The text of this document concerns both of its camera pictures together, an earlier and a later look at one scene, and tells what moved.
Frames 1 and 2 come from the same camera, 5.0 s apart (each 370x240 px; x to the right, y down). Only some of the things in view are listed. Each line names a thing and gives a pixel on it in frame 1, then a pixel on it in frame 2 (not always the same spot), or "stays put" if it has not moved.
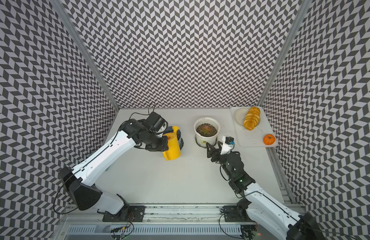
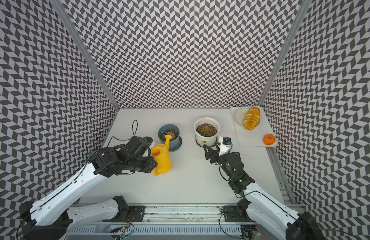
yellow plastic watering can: x=173 y=152 → x=162 y=155
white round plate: x=239 y=114 stays put
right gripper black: x=213 y=152 stays put
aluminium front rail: x=170 y=212 stays put
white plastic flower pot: x=206 y=129 stays put
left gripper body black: x=154 y=143 → x=142 y=165
